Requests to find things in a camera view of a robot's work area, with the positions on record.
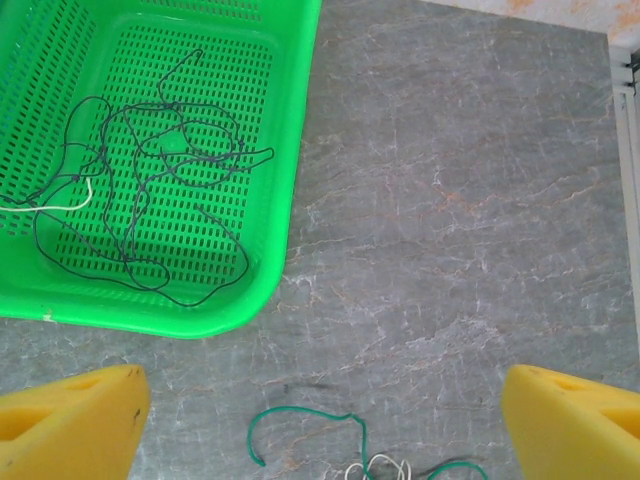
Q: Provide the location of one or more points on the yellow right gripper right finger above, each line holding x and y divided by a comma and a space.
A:
580, 435

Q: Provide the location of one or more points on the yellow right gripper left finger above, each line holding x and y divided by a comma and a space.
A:
65, 430

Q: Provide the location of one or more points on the aluminium table side rail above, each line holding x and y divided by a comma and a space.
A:
627, 150

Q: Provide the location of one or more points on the green plastic basket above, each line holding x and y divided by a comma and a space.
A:
280, 200

